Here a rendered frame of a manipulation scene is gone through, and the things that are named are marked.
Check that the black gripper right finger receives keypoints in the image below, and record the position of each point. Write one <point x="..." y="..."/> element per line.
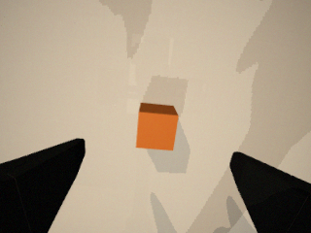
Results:
<point x="276" y="201"/>

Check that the orange block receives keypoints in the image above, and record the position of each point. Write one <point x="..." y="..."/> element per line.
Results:
<point x="156" y="127"/>

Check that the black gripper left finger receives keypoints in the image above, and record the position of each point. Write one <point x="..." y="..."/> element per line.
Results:
<point x="32" y="188"/>

